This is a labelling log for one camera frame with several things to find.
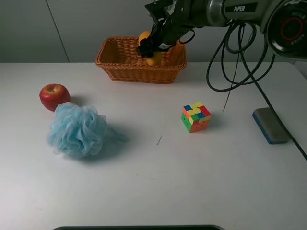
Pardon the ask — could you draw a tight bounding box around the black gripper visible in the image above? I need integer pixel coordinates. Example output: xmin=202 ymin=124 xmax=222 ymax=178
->
xmin=136 ymin=0 xmax=194 ymax=58

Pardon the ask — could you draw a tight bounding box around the yellow mango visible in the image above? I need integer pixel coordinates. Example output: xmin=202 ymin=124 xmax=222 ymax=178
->
xmin=138 ymin=31 xmax=162 ymax=66

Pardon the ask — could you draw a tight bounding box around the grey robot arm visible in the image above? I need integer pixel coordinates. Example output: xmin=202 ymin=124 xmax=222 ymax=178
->
xmin=137 ymin=0 xmax=307 ymax=60

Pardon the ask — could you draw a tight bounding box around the orange wicker basket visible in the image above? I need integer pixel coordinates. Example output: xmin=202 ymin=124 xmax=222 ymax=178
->
xmin=95 ymin=36 xmax=187 ymax=84

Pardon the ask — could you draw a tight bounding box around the multicoloured puzzle cube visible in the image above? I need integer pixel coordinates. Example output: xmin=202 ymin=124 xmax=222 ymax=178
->
xmin=181 ymin=102 xmax=212 ymax=133

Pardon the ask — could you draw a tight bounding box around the blue mesh bath sponge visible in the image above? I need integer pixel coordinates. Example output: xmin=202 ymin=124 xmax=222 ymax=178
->
xmin=47 ymin=102 xmax=108 ymax=159

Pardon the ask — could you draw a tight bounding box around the red apple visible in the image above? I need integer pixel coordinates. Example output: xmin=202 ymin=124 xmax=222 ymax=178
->
xmin=39 ymin=83 xmax=71 ymax=112

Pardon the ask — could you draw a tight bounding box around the grey blue whiteboard eraser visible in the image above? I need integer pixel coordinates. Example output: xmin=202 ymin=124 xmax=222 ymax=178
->
xmin=252 ymin=107 xmax=290 ymax=145

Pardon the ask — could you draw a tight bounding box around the black cable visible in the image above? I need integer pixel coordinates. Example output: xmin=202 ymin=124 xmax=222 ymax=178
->
xmin=206 ymin=19 xmax=307 ymax=161

